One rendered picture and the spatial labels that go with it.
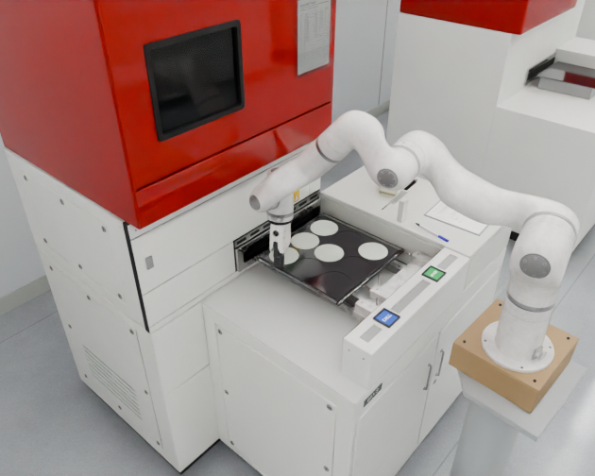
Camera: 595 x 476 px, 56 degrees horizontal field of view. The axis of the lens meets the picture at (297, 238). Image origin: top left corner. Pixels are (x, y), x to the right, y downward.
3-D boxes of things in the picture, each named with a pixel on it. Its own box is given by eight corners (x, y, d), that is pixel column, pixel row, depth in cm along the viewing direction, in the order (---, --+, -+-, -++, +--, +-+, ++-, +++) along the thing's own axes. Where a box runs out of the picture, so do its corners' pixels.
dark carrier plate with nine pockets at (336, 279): (258, 257, 191) (258, 255, 191) (321, 215, 212) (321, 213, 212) (337, 301, 173) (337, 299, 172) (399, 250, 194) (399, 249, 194)
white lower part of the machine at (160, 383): (83, 391, 256) (34, 246, 209) (216, 300, 307) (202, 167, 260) (182, 486, 219) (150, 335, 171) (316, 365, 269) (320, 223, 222)
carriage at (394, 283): (351, 318, 173) (352, 311, 171) (415, 263, 195) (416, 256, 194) (373, 330, 168) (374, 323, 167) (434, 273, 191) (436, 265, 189)
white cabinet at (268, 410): (219, 451, 231) (199, 303, 184) (358, 327, 290) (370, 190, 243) (344, 558, 197) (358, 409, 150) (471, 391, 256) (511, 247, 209)
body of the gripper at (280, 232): (287, 224, 172) (286, 256, 177) (295, 211, 181) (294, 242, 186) (263, 221, 174) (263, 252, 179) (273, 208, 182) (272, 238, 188)
